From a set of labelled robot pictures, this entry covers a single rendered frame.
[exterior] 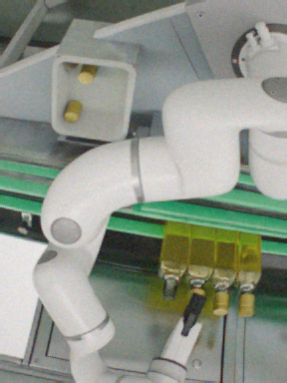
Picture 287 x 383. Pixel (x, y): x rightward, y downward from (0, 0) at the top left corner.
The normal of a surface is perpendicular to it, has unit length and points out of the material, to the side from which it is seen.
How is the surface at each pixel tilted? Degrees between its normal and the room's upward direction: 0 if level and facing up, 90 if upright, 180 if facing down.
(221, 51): 5
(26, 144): 90
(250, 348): 90
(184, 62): 0
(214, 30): 5
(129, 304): 90
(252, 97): 80
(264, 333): 91
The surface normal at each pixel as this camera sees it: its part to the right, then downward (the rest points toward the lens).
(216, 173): 0.22, 0.69
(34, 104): -0.12, 0.77
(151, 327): 0.11, -0.63
